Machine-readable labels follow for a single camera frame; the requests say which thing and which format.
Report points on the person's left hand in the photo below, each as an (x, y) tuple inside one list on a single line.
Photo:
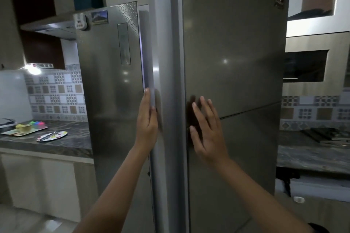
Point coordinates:
[(146, 126)]

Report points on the person's right hand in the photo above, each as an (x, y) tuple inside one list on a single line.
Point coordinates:
[(210, 142)]

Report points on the refrigerator door with display panel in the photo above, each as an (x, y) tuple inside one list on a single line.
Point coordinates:
[(109, 118)]

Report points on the stainless steel double-door fridge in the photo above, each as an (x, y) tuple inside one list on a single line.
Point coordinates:
[(232, 77)]

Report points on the colourful dotted plate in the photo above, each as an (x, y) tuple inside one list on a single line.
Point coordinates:
[(60, 134)]

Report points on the person's right forearm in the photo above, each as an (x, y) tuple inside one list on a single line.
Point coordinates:
[(259, 197)]

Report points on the metal tongs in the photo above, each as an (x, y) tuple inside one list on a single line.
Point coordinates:
[(47, 136)]

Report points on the pink lidded container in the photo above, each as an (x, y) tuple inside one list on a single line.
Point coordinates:
[(41, 125)]

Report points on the green lidded container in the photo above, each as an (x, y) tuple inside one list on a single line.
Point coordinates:
[(33, 123)]

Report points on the landscape picture magnet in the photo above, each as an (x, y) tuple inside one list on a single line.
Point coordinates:
[(99, 17)]

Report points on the beige kitchen base cabinets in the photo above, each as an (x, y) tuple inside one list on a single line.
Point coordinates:
[(41, 181)]

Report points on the white power strip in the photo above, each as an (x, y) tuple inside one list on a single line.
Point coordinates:
[(43, 65)]

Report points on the yellow lidded container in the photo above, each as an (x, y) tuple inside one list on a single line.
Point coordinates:
[(22, 127)]

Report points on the white timer magnet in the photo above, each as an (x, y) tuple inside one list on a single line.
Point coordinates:
[(80, 21)]

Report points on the glowing light bulb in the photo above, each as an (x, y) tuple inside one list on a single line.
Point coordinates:
[(33, 69)]

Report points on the pale rectangular tray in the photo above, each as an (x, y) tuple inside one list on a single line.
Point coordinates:
[(11, 132)]

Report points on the dark blue sleeve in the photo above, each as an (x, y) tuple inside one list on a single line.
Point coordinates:
[(318, 228)]

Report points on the small white appliance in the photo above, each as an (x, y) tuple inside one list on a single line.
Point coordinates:
[(6, 123)]

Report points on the steel range hood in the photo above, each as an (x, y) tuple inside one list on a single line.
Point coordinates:
[(49, 24)]

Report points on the beige panel with niche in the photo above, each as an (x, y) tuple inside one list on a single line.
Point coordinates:
[(333, 63)]

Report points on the dark square sticker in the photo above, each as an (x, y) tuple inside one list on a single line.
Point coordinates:
[(279, 0)]

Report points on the beige wall cabinet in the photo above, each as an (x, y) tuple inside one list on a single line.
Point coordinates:
[(11, 36)]

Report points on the dark brown wall cabinet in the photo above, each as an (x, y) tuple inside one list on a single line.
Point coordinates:
[(30, 3)]

